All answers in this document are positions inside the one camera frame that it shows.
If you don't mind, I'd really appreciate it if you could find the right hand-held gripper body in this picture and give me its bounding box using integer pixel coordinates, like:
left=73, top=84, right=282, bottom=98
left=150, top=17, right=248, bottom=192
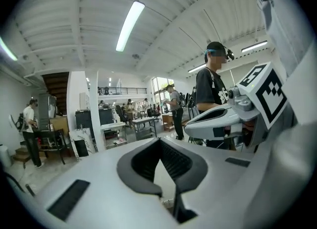
left=227, top=61, right=288, bottom=147

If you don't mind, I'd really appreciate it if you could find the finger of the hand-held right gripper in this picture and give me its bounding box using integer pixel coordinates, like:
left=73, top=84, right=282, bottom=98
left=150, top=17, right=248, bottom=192
left=195, top=105, right=239, bottom=120
left=184, top=116, right=242, bottom=140

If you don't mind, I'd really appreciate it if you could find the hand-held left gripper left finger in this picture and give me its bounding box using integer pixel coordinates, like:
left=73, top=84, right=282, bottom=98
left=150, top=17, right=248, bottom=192
left=33, top=137, right=179, bottom=229

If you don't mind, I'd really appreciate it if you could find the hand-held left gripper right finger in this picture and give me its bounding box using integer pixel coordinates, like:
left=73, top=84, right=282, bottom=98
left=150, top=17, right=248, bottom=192
left=159, top=137, right=256, bottom=229

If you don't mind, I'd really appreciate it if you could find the white marble-pattern cabinet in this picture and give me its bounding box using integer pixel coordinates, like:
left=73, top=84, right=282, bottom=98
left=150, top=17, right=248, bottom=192
left=68, top=127, right=97, bottom=161

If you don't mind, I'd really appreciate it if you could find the long ceiling tube light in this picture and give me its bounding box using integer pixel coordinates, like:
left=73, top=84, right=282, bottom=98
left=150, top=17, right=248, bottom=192
left=0, top=37, right=18, bottom=61
left=187, top=63, right=208, bottom=73
left=115, top=0, right=146, bottom=52
left=241, top=40, right=268, bottom=53

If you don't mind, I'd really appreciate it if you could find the grey metal workbench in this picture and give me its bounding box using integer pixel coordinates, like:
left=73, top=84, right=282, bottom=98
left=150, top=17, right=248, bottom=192
left=132, top=116, right=158, bottom=141

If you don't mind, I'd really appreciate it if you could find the black chair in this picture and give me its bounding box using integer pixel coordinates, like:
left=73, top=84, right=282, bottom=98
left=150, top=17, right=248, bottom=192
left=37, top=128, right=67, bottom=166

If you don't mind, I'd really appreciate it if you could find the black mezzanine railing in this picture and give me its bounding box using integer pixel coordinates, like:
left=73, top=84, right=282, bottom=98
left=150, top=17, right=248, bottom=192
left=98, top=87, right=148, bottom=96

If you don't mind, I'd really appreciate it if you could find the dark wooden staircase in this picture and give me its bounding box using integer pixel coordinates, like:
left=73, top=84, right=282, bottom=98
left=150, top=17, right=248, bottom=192
left=41, top=71, right=70, bottom=115

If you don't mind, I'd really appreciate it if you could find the white waste bin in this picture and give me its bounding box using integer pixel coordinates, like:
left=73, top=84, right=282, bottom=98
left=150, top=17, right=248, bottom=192
left=0, top=145, right=12, bottom=168

